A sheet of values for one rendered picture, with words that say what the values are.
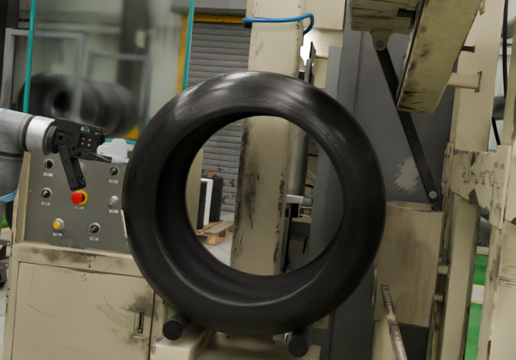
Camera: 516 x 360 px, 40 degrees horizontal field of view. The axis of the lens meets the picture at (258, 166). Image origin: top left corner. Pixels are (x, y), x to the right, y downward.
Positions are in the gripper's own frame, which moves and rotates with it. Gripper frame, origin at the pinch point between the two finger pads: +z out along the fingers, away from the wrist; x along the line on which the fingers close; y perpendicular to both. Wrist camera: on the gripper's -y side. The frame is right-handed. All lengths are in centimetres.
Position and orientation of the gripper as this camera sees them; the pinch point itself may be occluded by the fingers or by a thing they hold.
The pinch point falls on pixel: (130, 163)
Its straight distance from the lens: 170.4
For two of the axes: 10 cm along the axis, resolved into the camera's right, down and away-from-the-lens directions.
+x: 1.3, -0.4, 9.9
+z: 9.7, 2.1, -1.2
